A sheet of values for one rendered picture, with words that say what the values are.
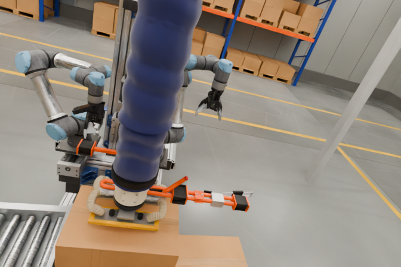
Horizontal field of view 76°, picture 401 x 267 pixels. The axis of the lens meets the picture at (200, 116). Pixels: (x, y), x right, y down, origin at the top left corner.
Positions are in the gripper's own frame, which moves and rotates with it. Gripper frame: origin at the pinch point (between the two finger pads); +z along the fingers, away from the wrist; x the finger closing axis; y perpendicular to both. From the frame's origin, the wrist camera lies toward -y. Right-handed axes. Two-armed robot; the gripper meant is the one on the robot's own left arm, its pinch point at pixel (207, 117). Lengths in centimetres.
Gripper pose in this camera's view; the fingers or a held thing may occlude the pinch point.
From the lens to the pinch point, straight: 148.1
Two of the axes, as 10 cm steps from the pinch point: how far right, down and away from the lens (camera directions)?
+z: -2.7, 8.5, 4.5
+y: 0.6, 4.8, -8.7
